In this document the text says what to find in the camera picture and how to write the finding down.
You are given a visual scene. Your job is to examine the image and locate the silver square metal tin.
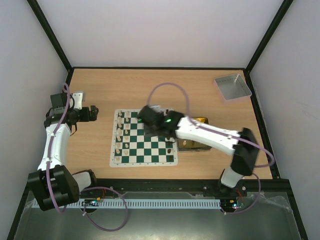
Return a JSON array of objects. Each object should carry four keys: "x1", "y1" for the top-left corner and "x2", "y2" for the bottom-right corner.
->
[{"x1": 213, "y1": 73, "x2": 252, "y2": 104}]

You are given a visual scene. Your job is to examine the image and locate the white slotted cable duct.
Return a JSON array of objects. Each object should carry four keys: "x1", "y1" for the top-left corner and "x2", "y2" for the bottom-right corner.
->
[{"x1": 32, "y1": 198, "x2": 221, "y2": 209}]

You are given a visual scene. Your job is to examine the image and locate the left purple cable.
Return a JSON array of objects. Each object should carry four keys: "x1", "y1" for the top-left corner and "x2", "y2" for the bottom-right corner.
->
[{"x1": 45, "y1": 82, "x2": 130, "y2": 231}]

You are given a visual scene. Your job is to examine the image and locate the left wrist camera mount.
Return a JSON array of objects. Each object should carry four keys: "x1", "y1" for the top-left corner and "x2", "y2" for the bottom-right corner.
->
[{"x1": 69, "y1": 91, "x2": 85, "y2": 110}]

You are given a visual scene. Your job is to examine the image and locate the gold metal tin tray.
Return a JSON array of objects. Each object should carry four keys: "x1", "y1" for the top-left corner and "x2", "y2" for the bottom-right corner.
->
[{"x1": 175, "y1": 117, "x2": 212, "y2": 152}]

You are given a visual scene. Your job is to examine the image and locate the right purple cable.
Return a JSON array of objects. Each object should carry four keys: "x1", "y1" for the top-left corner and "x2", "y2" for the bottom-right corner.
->
[{"x1": 146, "y1": 82, "x2": 276, "y2": 216}]

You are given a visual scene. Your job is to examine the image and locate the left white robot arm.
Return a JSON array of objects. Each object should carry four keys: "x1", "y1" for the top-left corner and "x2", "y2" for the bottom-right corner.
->
[{"x1": 27, "y1": 91, "x2": 99, "y2": 212}]

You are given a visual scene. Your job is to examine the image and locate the purple cable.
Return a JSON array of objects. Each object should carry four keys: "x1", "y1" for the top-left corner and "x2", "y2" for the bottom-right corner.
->
[
  {"x1": 45, "y1": 82, "x2": 130, "y2": 231},
  {"x1": 146, "y1": 82, "x2": 276, "y2": 216}
]

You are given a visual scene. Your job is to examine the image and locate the green white chess board mat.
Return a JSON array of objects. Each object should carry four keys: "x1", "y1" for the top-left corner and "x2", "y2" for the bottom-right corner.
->
[{"x1": 109, "y1": 109, "x2": 178, "y2": 168}]

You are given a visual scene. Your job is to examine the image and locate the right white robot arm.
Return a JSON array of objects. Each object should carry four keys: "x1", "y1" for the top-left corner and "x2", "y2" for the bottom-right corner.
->
[{"x1": 137, "y1": 105, "x2": 259, "y2": 196}]

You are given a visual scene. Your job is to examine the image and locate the black aluminium frame rail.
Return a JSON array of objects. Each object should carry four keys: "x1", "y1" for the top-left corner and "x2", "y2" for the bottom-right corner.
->
[{"x1": 24, "y1": 177, "x2": 291, "y2": 197}]

